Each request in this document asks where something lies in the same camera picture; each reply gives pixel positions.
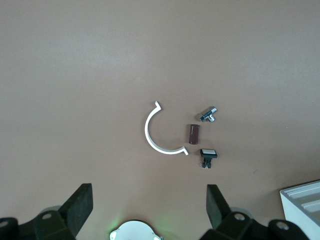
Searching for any white drawer cabinet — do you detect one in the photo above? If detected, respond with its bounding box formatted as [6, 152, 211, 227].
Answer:
[279, 179, 320, 240]

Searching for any white semicircular clamp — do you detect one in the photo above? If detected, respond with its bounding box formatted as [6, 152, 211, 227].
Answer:
[144, 100, 190, 157]

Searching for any black rectangular white-faced switch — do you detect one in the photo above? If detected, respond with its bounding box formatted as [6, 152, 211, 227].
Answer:
[198, 148, 219, 170]

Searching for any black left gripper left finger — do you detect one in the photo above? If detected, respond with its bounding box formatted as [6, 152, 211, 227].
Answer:
[0, 183, 94, 240]

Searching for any silver metal fitting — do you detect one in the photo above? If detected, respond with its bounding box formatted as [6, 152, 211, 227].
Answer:
[197, 105, 219, 124]

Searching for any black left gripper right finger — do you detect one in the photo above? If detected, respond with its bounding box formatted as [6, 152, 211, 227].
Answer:
[199, 184, 311, 240]

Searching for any brown cylinder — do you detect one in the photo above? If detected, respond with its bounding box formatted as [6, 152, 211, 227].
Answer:
[185, 123, 201, 146]

